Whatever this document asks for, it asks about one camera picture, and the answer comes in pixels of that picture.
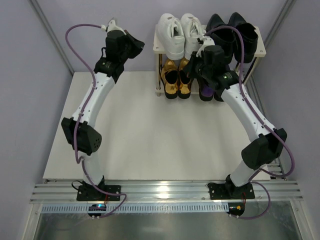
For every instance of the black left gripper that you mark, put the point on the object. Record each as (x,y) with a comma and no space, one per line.
(133,44)

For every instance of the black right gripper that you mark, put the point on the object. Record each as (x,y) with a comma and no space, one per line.
(194,66)

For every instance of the purple loafer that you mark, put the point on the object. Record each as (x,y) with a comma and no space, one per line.
(206,93)
(224,80)

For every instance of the gold loafer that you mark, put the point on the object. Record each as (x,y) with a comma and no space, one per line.
(169,77)
(185,83)

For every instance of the white sneaker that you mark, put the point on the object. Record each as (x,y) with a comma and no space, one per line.
(170,33)
(192,30)

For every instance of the black patent loafer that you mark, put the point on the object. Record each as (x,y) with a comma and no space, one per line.
(221,37)
(248,34)

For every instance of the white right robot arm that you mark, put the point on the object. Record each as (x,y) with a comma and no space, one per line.
(265,140)

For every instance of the white two-tier shoe shelf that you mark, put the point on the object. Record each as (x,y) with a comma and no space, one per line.
(159,52)

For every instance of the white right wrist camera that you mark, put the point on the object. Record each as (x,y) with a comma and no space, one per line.
(204,41)

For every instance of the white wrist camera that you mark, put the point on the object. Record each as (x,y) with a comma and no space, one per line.
(111,26)
(204,41)

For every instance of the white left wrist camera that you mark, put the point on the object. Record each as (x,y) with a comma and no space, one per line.
(111,26)

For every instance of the left corner aluminium post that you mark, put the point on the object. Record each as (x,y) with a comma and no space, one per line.
(51,34)

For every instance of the corner aluminium post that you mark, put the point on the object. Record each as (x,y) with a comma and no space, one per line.
(283,14)
(51,34)

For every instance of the right corner aluminium post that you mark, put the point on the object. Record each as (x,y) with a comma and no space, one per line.
(283,14)

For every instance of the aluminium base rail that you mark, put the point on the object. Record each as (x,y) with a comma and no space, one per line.
(61,191)

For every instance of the grey slotted cable duct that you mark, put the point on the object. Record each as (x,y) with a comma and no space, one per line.
(136,208)

